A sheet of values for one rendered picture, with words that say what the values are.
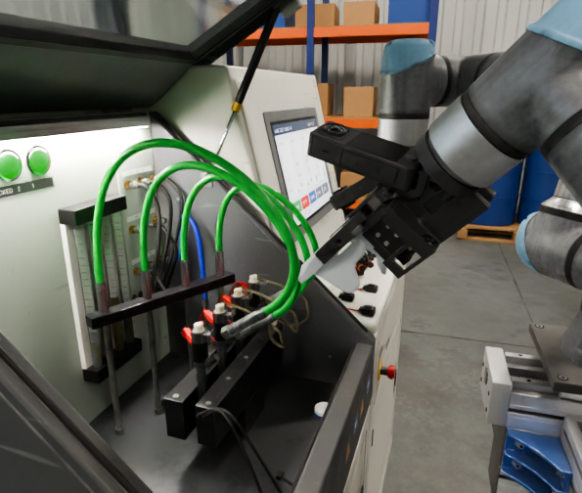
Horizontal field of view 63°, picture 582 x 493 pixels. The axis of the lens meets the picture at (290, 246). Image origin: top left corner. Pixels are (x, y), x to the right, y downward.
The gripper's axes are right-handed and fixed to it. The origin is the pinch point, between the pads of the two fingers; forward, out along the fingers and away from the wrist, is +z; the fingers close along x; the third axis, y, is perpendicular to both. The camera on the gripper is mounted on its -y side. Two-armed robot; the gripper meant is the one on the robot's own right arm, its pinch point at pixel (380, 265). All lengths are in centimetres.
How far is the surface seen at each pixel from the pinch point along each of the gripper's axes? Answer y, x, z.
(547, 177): 100, 454, 52
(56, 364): -57, -17, 21
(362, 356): -4.4, 13.4, 25.9
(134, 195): -57, 11, -6
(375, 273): -9, 56, 23
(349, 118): -112, 496, 0
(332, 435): -4.5, -12.9, 26.0
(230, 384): -24.6, -9.3, 22.9
